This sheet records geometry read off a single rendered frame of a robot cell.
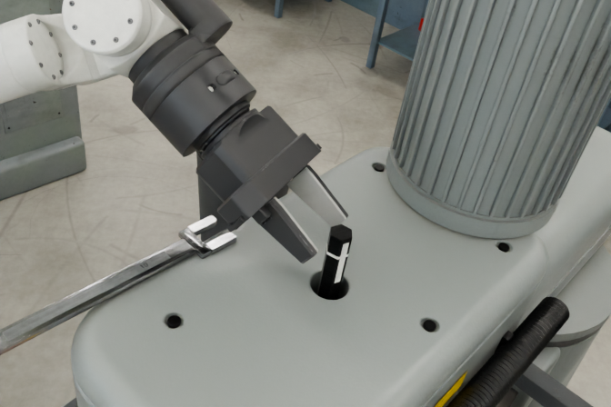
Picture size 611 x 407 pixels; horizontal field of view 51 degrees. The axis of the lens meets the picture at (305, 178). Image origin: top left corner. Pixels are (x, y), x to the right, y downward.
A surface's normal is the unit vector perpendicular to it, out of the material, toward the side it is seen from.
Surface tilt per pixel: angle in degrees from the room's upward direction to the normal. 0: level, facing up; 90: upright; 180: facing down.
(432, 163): 90
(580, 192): 0
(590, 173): 0
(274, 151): 30
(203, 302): 0
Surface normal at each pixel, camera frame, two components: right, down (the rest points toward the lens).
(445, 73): -0.84, 0.25
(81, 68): 0.63, -0.13
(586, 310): 0.13, -0.78
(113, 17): -0.07, 0.10
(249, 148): 0.55, -0.47
